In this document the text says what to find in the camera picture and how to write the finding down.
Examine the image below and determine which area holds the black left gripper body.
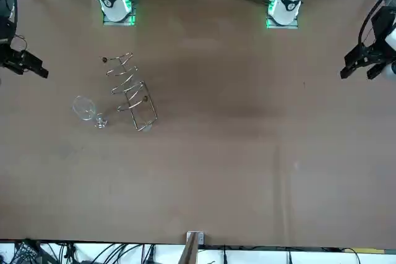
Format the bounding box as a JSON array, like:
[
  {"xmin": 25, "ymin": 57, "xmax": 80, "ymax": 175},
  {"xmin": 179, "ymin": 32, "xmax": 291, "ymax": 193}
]
[{"xmin": 363, "ymin": 6, "xmax": 396, "ymax": 62}]

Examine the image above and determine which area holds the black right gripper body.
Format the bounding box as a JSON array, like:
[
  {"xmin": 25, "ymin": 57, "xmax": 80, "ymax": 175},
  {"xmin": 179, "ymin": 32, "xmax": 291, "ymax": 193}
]
[{"xmin": 0, "ymin": 41, "xmax": 24, "ymax": 75}]

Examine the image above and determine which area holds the clear glass goblet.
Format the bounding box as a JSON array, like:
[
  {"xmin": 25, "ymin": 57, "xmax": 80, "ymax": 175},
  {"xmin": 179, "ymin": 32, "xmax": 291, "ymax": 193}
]
[{"xmin": 72, "ymin": 95, "xmax": 109, "ymax": 130}]

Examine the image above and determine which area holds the black power strip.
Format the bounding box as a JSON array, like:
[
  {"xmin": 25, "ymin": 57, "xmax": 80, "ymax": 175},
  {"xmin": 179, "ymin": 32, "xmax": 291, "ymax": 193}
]
[{"xmin": 14, "ymin": 238, "xmax": 44, "ymax": 264}]

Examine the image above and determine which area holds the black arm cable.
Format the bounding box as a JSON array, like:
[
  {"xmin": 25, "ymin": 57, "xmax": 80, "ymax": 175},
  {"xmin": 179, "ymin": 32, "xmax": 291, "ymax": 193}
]
[{"xmin": 358, "ymin": 0, "xmax": 386, "ymax": 47}]

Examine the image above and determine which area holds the thin brown wire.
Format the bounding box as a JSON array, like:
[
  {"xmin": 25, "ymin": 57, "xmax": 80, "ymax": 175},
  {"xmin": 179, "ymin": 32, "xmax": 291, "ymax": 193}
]
[{"xmin": 14, "ymin": 35, "xmax": 29, "ymax": 52}]

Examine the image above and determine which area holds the chrome wire goblet holder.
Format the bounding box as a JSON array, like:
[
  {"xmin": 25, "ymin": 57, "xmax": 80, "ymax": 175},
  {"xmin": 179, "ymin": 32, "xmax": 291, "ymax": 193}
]
[{"xmin": 99, "ymin": 51, "xmax": 159, "ymax": 132}]

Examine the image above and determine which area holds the aluminium camera mount post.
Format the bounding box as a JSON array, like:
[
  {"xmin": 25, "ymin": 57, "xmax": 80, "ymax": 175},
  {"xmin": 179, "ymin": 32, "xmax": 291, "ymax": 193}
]
[{"xmin": 178, "ymin": 231, "xmax": 205, "ymax": 264}]

